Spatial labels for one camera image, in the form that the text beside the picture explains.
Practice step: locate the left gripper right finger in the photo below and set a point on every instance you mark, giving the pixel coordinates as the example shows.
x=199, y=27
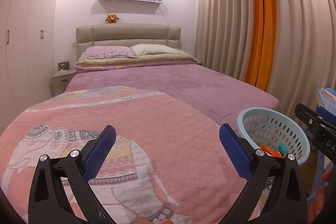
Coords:
x=286, y=202

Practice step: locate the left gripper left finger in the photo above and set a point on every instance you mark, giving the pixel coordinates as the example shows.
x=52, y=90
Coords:
x=48, y=202

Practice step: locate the teal packet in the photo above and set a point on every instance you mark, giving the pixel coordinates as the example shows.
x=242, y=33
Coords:
x=283, y=149

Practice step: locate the orange plastic bag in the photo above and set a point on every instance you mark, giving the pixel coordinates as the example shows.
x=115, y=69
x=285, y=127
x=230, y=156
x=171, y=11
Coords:
x=270, y=152

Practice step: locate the right hand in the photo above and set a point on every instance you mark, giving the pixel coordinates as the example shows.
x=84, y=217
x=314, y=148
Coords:
x=318, y=203

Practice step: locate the light blue laundry basket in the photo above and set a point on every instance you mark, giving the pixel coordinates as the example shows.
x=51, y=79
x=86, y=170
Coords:
x=269, y=128

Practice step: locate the beige curtain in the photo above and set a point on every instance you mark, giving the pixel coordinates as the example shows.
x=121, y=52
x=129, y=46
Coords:
x=304, y=55

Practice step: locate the orange curtain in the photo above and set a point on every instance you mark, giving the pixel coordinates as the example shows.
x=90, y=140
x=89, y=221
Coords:
x=263, y=44

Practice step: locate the purple bedspread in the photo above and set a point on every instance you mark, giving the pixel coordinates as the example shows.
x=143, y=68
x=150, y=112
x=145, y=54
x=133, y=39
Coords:
x=219, y=97

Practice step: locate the beige nightstand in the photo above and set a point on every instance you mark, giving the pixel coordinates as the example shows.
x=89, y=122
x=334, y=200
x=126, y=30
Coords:
x=60, y=81

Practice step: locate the pink elephant blanket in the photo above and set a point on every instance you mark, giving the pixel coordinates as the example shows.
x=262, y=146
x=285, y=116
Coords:
x=167, y=162

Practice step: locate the purple pillow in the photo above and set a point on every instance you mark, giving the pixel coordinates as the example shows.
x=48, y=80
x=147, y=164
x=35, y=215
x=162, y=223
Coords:
x=108, y=52

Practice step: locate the folded beige quilt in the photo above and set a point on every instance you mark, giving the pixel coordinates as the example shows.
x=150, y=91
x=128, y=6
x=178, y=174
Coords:
x=88, y=65

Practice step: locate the white patterned pillow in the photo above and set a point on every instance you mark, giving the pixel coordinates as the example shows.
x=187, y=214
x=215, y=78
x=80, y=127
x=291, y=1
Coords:
x=152, y=49

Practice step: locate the beige padded headboard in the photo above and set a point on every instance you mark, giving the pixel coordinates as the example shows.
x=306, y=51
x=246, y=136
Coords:
x=127, y=35

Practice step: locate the orange plush toy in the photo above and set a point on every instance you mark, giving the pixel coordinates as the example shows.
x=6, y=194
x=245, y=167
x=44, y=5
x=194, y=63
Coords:
x=111, y=19

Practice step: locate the white wardrobe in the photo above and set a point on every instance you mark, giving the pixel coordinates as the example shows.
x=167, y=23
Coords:
x=27, y=55

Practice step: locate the small photo frame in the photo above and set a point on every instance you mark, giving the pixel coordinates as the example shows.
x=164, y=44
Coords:
x=64, y=66

